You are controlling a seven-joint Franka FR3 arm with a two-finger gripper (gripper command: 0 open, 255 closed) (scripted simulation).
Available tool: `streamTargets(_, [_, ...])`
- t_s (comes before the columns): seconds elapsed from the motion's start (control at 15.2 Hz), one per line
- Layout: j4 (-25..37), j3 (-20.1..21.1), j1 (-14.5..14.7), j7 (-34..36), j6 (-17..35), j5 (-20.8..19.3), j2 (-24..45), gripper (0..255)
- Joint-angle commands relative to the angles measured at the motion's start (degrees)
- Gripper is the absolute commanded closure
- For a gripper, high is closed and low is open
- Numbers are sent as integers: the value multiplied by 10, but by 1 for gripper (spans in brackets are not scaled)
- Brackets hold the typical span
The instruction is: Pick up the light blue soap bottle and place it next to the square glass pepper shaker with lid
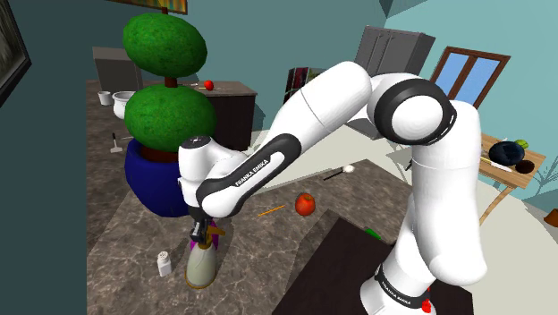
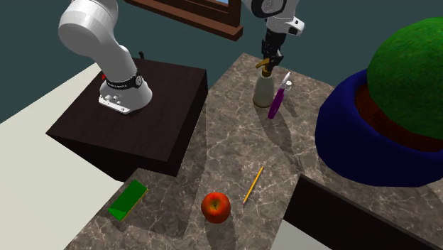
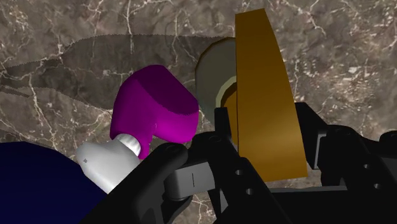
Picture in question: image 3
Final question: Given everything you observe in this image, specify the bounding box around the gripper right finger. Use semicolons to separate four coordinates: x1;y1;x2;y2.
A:
294;102;397;224

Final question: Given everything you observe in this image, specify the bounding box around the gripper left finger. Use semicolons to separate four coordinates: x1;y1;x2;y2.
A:
80;106;292;224

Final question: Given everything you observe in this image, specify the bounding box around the golden brown block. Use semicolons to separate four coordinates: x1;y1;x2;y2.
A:
223;8;309;183

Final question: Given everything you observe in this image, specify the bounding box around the white bottle with magenta cap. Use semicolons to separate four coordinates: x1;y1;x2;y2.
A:
76;64;200;195

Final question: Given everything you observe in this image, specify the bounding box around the dark blue round object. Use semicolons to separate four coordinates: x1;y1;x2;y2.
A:
0;141;108;224

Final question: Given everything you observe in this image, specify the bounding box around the grey round dish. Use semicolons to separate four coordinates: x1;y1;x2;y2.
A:
195;38;238;125

